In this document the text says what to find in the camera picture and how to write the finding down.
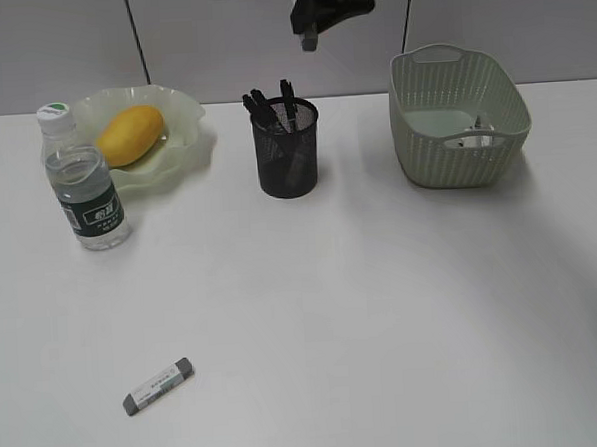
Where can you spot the grey white eraser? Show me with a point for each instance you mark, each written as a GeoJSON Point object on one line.
{"type": "Point", "coordinates": [309, 40]}
{"type": "Point", "coordinates": [297, 165]}
{"type": "Point", "coordinates": [162, 383]}

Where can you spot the yellow mango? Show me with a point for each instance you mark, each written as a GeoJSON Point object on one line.
{"type": "Point", "coordinates": [130, 135]}

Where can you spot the grey white eraser front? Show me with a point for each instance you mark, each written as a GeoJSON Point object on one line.
{"type": "Point", "coordinates": [162, 383]}

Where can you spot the black mesh pen holder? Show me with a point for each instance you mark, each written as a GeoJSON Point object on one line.
{"type": "Point", "coordinates": [287, 162]}

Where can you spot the pale green woven plastic basket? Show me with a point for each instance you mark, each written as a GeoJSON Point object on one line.
{"type": "Point", "coordinates": [435, 93]}

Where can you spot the clear plastic water bottle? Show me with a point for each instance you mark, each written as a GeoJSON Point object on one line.
{"type": "Point", "coordinates": [80, 178]}

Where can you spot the white waste paper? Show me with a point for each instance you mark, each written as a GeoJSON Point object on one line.
{"type": "Point", "coordinates": [478, 135]}

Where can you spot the black marker pen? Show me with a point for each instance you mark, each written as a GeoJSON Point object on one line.
{"type": "Point", "coordinates": [252, 108]}
{"type": "Point", "coordinates": [289, 104]}
{"type": "Point", "coordinates": [268, 120]}

